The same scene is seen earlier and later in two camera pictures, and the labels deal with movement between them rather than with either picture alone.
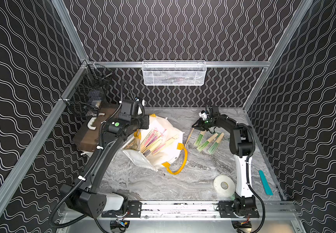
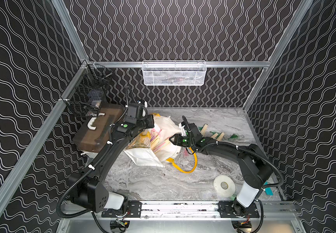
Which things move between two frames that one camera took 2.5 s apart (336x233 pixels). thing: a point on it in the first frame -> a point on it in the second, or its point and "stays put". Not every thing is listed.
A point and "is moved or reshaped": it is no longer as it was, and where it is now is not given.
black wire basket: (87, 91) stays put
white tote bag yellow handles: (160, 145) is moved or reshaped
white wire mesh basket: (174, 73) stays put
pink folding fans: (154, 140) is moved or reshaped
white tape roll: (224, 185) stays put
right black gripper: (198, 124) -> (176, 139)
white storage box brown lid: (87, 138) stays put
